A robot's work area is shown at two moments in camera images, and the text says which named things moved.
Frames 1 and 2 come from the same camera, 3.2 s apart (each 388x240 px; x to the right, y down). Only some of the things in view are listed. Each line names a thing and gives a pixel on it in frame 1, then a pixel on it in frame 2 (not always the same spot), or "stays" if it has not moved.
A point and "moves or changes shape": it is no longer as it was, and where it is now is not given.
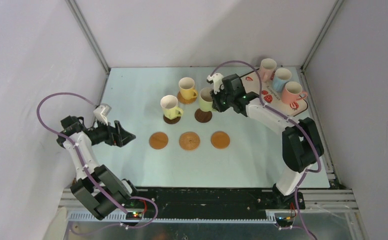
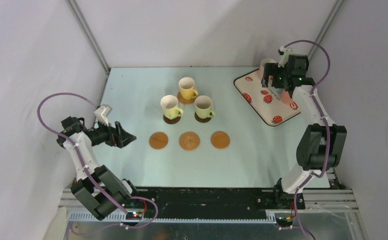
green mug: x=205 y=100 moves or changes shape
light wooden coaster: x=183 y=100 stays
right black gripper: x=222 y=100 → x=276 y=79
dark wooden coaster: x=171 y=121 stays
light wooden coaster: x=158 y=140 stays
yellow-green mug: x=169 y=104 stays
